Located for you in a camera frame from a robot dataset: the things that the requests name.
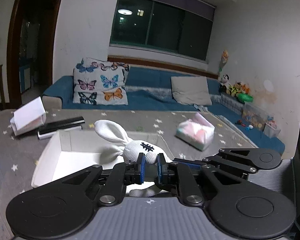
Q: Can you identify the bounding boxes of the orange yellow plush toys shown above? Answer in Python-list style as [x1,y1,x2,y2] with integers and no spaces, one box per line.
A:
[227,82,250,97]

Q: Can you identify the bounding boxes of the pastel tissue pack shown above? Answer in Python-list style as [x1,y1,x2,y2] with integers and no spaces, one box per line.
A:
[175,113,215,151]

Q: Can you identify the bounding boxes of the small clear storage box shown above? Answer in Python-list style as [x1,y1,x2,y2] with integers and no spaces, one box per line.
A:
[263,121,281,138]

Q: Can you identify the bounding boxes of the dark wooden door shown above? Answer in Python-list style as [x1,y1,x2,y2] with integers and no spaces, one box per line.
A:
[6,0,61,108]

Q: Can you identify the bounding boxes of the grey cushion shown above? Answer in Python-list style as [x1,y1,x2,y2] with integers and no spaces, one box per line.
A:
[171,76,212,106]

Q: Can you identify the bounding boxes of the hanging doll on wall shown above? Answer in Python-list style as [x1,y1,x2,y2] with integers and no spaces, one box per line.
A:
[218,49,229,74]

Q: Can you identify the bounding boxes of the panda plush toy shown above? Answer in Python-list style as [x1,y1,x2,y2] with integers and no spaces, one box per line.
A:
[218,74,230,94]

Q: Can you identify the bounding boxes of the black white flat box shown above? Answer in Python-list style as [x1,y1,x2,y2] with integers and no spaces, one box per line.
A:
[37,116,85,140]

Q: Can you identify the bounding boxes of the clear box with white paper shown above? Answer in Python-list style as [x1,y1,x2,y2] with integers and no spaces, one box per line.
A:
[10,97,46,136]

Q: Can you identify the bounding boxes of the grey open cardboard box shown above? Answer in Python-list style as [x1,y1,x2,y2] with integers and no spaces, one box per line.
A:
[31,129,180,189]

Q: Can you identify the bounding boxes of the clear toy storage bin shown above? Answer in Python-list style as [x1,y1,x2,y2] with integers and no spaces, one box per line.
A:
[242,102,270,132]

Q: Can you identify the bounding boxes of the blue sofa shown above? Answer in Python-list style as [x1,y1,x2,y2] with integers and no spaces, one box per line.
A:
[41,65,286,156]

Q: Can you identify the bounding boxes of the dark window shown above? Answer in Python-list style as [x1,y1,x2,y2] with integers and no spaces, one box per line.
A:
[110,0,213,61]

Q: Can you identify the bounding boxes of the butterfly pattern pillow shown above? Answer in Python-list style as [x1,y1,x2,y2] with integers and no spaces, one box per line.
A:
[73,57,130,106]

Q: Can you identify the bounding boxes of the white knitted rabbit plush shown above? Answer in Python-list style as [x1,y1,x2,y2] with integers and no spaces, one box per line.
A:
[93,119,176,197]

